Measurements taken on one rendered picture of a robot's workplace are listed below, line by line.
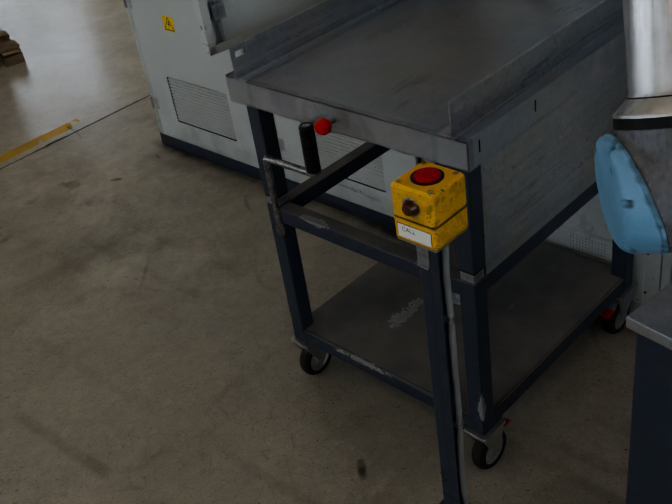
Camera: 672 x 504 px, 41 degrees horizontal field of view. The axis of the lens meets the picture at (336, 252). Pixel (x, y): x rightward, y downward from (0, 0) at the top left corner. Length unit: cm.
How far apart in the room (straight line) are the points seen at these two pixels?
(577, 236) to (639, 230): 133
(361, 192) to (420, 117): 126
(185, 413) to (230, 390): 13
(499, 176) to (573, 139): 26
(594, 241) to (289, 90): 97
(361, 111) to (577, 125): 46
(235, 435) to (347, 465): 30
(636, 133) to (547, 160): 72
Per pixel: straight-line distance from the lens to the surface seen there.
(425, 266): 139
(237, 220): 305
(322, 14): 204
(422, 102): 166
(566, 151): 186
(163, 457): 226
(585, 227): 238
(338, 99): 172
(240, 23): 211
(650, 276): 237
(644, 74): 111
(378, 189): 279
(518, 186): 173
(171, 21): 325
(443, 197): 129
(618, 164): 108
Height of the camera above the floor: 155
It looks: 34 degrees down
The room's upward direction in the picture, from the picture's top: 9 degrees counter-clockwise
